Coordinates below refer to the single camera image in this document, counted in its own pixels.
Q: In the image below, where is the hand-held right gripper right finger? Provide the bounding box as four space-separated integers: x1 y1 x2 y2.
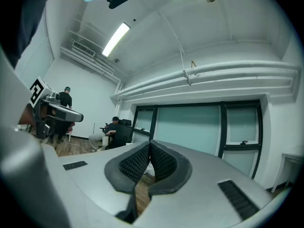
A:
134 140 274 228

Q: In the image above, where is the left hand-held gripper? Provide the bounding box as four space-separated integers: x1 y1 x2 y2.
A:
29 76 84 140

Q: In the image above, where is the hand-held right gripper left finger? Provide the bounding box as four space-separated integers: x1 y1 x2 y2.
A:
41 140 152 228

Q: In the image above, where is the person's left forearm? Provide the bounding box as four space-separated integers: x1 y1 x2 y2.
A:
18 103 34 126

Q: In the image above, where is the black office chair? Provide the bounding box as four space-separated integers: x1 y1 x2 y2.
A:
104 119 133 151

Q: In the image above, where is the white air vent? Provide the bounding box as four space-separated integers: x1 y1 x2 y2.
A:
72 41 95 57

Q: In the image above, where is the long ceiling light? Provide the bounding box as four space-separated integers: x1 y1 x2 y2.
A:
102 22 131 57

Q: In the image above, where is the white side table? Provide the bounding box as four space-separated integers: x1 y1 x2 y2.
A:
270 152 304 193

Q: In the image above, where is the person's dark shirt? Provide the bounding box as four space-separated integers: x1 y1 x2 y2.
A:
0 0 56 69

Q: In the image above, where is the thick white ceiling pipe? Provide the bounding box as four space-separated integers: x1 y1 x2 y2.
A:
110 60 301 101

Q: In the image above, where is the white floor cable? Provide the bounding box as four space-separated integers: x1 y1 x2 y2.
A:
67 124 105 153

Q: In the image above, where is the black window frame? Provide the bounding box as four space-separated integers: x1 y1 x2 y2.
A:
132 100 264 179

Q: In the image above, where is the black head-mounted camera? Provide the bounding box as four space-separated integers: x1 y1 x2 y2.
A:
106 0 131 10

